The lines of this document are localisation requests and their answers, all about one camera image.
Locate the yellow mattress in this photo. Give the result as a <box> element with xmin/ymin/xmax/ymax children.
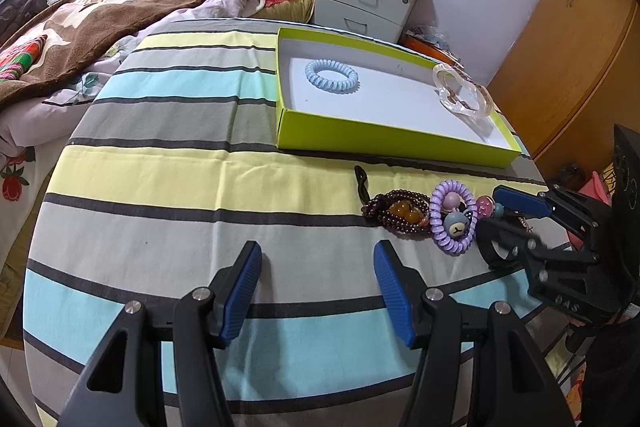
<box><xmin>250</xmin><ymin>0</ymin><xmax>321</xmax><ymax>25</ymax></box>

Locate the person's right forearm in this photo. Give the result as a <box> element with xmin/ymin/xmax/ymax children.
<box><xmin>580</xmin><ymin>319</ymin><xmax>640</xmax><ymax>427</ymax></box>

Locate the blue spiral hair tie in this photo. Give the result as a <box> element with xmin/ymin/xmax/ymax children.
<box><xmin>305</xmin><ymin>59</ymin><xmax>360</xmax><ymax>95</ymax></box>

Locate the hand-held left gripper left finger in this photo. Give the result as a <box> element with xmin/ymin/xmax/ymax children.
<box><xmin>59</xmin><ymin>241</ymin><xmax>263</xmax><ymax>427</ymax></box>

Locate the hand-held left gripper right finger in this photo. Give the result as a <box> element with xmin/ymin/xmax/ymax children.
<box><xmin>374</xmin><ymin>239</ymin><xmax>576</xmax><ymax>427</ymax></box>

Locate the dark red bead bracelet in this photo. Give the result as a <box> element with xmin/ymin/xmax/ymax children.
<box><xmin>354</xmin><ymin>165</ymin><xmax>432</xmax><ymax>235</ymax></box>

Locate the brown fleece blanket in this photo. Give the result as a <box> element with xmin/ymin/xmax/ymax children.
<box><xmin>0</xmin><ymin>0</ymin><xmax>301</xmax><ymax>108</ymax></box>

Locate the green cardboard box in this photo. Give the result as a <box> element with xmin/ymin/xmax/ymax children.
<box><xmin>276</xmin><ymin>27</ymin><xmax>523</xmax><ymax>168</ymax></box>

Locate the purple spiral bear hair tie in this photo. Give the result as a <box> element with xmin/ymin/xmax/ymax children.
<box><xmin>429</xmin><ymin>179</ymin><xmax>480</xmax><ymax>255</ymax></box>

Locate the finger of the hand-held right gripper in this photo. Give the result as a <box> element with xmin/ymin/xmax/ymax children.
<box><xmin>520</xmin><ymin>234</ymin><xmax>601</xmax><ymax>268</ymax></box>
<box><xmin>492</xmin><ymin>185</ymin><xmax>613</xmax><ymax>250</ymax></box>

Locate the black wristband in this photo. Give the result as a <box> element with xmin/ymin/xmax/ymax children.
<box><xmin>475</xmin><ymin>218</ymin><xmax>543</xmax><ymax>270</ymax></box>

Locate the orange basin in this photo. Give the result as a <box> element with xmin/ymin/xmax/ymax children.
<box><xmin>402</xmin><ymin>34</ymin><xmax>458</xmax><ymax>68</ymax></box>

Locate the pink stool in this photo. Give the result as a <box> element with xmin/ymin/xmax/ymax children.
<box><xmin>582</xmin><ymin>169</ymin><xmax>616</xmax><ymax>208</ymax></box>

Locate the large wooden wardrobe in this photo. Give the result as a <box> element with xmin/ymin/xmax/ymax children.
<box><xmin>487</xmin><ymin>0</ymin><xmax>640</xmax><ymax>188</ymax></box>

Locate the red green patterned pillow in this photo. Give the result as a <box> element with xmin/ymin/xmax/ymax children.
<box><xmin>0</xmin><ymin>34</ymin><xmax>48</xmax><ymax>80</ymax></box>

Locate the black beaded hair tie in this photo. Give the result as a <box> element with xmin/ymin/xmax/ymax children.
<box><xmin>475</xmin><ymin>196</ymin><xmax>506</xmax><ymax>220</ymax></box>

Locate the clear case with bead bracelet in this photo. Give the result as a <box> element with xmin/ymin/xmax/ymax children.
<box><xmin>432</xmin><ymin>63</ymin><xmax>496</xmax><ymax>115</ymax></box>

